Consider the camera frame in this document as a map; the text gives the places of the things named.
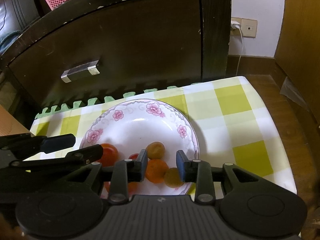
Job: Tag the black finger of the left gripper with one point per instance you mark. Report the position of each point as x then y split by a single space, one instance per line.
23 146

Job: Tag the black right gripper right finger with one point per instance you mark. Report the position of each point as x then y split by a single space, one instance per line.
204 176

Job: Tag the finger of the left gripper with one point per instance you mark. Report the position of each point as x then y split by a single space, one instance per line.
54 167

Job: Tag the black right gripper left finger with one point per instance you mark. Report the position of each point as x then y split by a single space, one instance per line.
119 176

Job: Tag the orange mandarin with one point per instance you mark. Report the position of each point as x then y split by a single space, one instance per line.
132 187
156 170

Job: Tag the red cherry tomato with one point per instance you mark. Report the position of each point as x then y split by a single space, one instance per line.
133 156

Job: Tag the large red tomato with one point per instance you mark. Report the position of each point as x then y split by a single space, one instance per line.
110 155

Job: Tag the brown longan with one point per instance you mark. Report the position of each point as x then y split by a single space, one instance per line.
155 150
172 178

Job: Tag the green foam mat edge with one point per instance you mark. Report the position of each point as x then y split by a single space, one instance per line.
48 111

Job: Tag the white floral ceramic plate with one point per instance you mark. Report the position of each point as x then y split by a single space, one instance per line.
132 125

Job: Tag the dark wooden drawer cabinet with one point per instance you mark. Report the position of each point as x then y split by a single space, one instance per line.
137 43

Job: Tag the brown wooden door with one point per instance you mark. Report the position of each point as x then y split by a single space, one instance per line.
297 51

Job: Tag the silver drawer handle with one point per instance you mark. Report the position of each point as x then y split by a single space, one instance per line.
79 72

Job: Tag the beige wall socket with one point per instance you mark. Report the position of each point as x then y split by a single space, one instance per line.
248 27

